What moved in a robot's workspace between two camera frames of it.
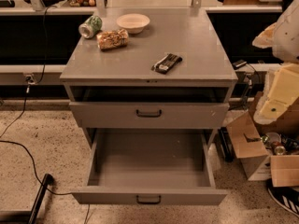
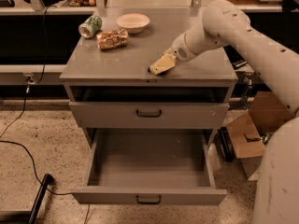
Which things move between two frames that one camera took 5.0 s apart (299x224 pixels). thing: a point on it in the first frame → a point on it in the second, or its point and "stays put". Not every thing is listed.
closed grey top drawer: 146,115 stays put
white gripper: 288,36 → 178,50
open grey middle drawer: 150,166 stays put
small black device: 238,63 stays put
